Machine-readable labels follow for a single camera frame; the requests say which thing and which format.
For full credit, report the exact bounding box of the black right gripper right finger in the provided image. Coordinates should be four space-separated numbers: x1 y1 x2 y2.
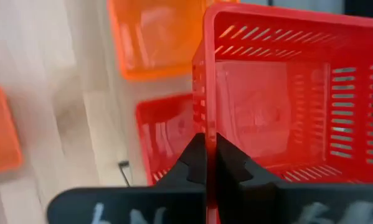
216 133 373 224

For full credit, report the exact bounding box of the red slatted plastic basket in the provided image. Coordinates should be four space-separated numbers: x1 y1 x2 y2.
135 93 196 187
191 2 373 224

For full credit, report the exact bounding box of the orange slatted plastic basket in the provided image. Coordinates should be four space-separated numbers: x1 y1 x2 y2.
0 83 24 176
106 0 241 83

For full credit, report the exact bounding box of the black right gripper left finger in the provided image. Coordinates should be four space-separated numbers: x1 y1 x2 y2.
47 133 207 224

